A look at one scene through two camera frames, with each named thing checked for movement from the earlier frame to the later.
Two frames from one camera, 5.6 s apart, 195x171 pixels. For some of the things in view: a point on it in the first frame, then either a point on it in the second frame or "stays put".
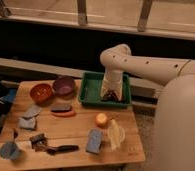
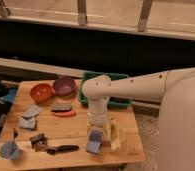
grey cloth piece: (33, 111) stays put
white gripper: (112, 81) → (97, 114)
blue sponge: (94, 141) stays put
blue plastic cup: (9, 150) stays put
